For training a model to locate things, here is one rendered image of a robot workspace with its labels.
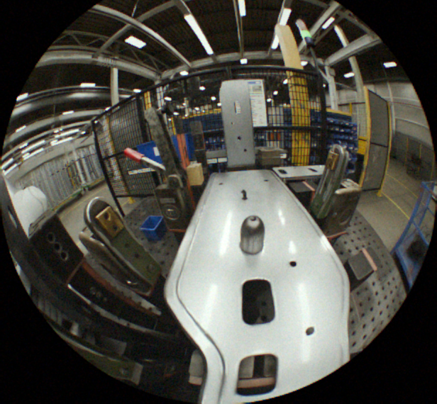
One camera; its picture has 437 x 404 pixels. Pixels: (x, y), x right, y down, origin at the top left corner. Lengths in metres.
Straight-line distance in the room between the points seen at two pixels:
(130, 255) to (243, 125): 0.50
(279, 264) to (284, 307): 0.05
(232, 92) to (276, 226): 0.46
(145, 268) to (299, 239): 0.21
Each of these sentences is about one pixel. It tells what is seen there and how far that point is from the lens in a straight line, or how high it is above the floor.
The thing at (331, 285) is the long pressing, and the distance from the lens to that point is 0.18.
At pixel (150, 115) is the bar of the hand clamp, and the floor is 1.20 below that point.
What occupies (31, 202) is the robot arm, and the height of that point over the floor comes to 1.13.
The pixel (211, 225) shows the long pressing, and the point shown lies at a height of 1.00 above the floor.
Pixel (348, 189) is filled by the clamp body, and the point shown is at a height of 1.04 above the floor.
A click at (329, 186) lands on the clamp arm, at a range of 0.26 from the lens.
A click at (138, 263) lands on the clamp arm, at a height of 1.02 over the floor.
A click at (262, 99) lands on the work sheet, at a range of 0.83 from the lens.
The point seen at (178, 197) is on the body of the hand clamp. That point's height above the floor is 1.03.
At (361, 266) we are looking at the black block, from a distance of 0.23.
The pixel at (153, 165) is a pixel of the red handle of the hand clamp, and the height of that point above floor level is 1.10.
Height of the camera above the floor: 1.14
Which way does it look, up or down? 24 degrees down
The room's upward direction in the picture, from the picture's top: 8 degrees counter-clockwise
